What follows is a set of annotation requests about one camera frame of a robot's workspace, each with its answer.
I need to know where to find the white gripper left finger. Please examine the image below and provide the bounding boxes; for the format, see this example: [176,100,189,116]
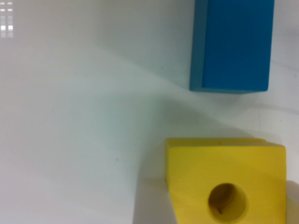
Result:
[132,178,178,224]

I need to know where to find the blue rectangular block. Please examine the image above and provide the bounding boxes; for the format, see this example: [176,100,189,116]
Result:
[190,0,275,94]

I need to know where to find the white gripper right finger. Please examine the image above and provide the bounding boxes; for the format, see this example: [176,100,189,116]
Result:
[286,180,299,224]

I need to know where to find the yellow square block with hole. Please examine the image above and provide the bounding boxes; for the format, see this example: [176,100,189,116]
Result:
[165,138,287,224]

